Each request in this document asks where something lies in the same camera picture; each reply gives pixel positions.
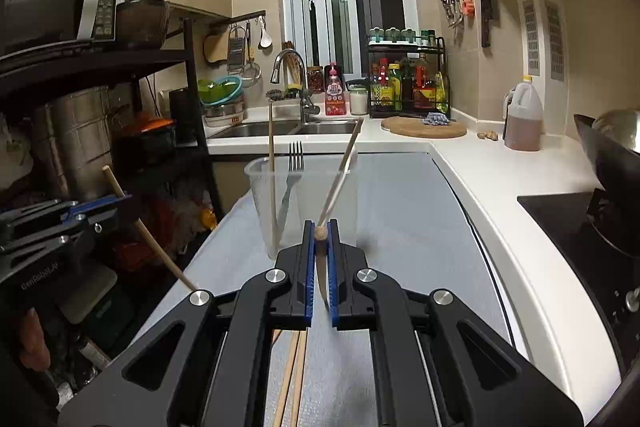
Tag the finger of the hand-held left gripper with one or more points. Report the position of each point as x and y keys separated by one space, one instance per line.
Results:
x=97 y=205
x=75 y=232

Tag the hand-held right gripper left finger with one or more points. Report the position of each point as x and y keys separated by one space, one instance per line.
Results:
x=310 y=277

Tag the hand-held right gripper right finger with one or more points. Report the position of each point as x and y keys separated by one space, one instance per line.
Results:
x=332 y=287

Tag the tan wooden chopstick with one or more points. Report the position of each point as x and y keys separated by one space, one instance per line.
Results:
x=150 y=239
x=271 y=142
x=350 y=147
x=320 y=257

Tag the clear plastic utensil container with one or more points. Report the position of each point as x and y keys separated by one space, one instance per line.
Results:
x=260 y=197

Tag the person's left hand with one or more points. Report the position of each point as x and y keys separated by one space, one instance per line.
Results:
x=34 y=337

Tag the large steel pot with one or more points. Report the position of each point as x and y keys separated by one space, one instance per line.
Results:
x=75 y=142

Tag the black pot orange lid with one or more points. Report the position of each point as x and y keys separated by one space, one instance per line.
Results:
x=150 y=139

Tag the grey table mat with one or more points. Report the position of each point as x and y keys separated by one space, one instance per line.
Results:
x=410 y=232

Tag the black canister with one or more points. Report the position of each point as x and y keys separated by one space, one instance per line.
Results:
x=184 y=114

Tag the black metal shelf rack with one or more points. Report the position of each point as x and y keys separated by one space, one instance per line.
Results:
x=100 y=69

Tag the steel basin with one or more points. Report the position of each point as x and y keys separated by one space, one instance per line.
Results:
x=224 y=114

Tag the steel sink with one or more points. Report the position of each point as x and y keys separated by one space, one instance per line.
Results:
x=260 y=128

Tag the green plastic bowls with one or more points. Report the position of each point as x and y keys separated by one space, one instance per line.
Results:
x=220 y=89

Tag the chrome faucet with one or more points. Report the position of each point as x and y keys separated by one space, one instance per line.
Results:
x=306 y=104

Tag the round wooden cutting board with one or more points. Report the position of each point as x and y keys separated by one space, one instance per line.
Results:
x=410 y=129

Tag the white jar black lid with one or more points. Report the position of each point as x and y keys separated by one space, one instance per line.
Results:
x=358 y=102

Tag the red dish soap bottle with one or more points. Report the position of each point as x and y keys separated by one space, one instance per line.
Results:
x=335 y=94

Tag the brown bowl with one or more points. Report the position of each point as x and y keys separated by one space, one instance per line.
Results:
x=142 y=24

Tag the hanging wooden board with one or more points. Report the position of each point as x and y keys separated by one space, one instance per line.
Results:
x=216 y=49

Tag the glass jar of chilies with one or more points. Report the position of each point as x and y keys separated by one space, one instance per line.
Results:
x=315 y=81

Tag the blue patterned cloth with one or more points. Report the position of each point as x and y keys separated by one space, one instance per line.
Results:
x=436 y=119

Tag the hanging mesh strainer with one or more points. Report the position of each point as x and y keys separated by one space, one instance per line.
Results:
x=251 y=74

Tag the red capped sauce bottle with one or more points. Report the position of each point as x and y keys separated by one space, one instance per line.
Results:
x=382 y=87

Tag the metal grater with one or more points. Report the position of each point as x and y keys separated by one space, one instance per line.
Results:
x=236 y=52

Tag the green yellow sauce bottle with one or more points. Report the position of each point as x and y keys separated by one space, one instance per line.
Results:
x=395 y=87

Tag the ginger pieces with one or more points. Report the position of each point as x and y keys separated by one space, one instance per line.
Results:
x=486 y=136

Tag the dark sauce bottle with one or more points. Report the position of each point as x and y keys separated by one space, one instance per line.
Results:
x=407 y=84

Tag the red label sauce bottle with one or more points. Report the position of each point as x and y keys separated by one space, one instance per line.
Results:
x=425 y=89

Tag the yellow seasoning bottle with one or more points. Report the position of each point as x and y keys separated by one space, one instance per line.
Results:
x=441 y=92

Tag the white hanging ladle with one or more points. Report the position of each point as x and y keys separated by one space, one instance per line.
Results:
x=265 y=39

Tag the black gas stove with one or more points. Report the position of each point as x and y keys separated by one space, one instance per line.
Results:
x=570 y=247

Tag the plastic oil jug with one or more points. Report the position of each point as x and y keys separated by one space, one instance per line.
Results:
x=524 y=122

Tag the row of spice jars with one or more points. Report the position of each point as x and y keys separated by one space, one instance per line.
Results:
x=400 y=36

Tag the black wok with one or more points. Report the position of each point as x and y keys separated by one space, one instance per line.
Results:
x=610 y=172

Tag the hanging cleaver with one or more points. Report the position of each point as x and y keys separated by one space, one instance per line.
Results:
x=486 y=12

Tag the steel wok lid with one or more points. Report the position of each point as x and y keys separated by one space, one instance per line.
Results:
x=620 y=127

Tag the narrow wall vent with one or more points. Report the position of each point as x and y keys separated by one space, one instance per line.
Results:
x=531 y=37

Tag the wide wall vent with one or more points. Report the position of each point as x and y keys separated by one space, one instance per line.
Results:
x=554 y=39

